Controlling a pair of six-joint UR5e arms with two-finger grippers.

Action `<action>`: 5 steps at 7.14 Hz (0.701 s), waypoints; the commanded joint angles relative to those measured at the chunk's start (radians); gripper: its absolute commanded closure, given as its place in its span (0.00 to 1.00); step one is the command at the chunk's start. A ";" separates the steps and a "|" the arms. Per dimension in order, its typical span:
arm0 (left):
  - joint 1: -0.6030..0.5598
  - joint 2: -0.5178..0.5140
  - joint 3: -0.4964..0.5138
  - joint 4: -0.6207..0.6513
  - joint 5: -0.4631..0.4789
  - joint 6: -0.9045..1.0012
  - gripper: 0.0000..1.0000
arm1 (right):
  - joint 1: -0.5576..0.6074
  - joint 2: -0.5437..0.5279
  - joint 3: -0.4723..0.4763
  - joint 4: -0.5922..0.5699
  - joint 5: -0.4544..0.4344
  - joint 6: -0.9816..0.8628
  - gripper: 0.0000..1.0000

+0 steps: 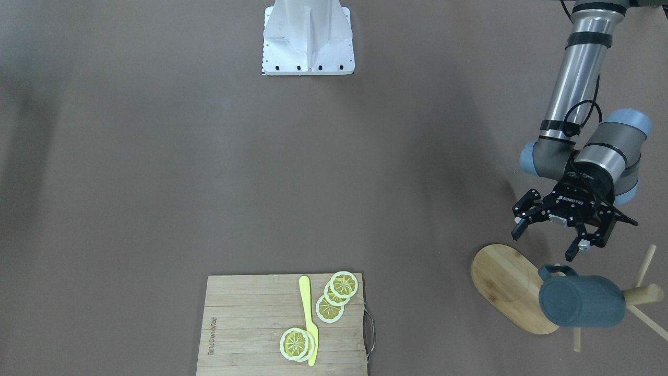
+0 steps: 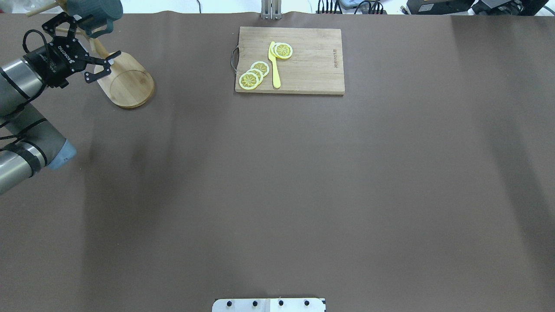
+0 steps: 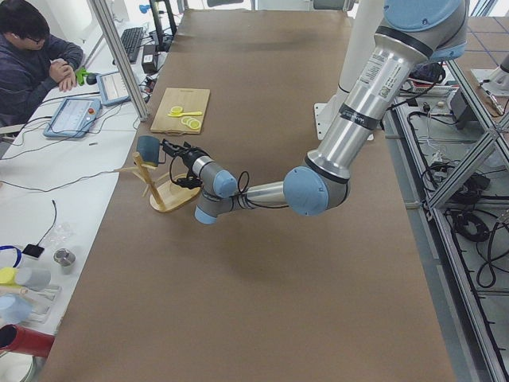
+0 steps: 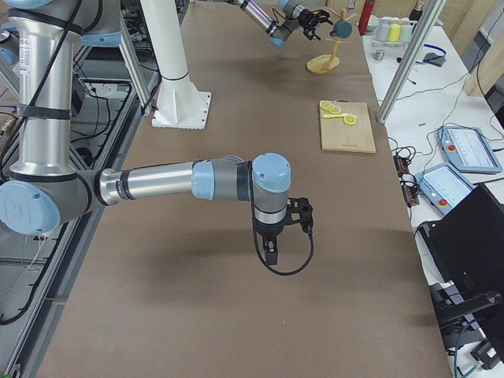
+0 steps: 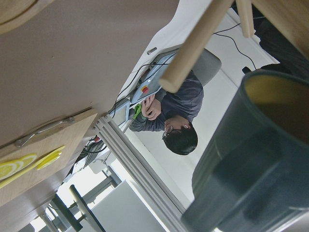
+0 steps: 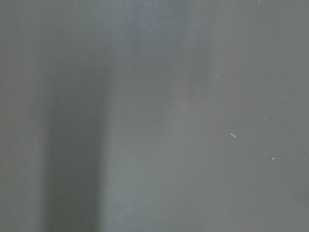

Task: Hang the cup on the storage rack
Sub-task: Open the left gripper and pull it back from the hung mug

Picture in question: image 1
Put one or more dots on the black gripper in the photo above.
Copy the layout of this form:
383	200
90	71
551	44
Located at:
575	197

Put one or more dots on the dark teal mug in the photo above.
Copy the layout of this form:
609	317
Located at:
571	300

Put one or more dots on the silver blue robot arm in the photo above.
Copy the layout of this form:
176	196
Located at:
594	160

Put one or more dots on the wooden cup storage rack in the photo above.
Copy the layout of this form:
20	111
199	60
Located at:
510	282

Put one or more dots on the lemon slice row back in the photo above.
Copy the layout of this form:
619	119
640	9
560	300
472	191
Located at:
344	284

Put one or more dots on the lemon slice row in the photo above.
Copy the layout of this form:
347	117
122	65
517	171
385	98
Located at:
328	312
333	299
344	284

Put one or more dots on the lemon slice row middle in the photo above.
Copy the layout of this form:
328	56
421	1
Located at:
333	299

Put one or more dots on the lemon slice row front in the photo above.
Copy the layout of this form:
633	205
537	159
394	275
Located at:
328	312

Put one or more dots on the yellow plastic knife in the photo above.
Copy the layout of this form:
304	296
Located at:
311	328

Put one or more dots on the lemon slice near knife tip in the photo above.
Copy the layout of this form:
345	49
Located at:
293	344

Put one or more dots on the bamboo cutting board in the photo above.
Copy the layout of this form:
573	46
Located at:
245	317

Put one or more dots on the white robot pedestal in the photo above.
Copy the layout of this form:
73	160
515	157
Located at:
307	38

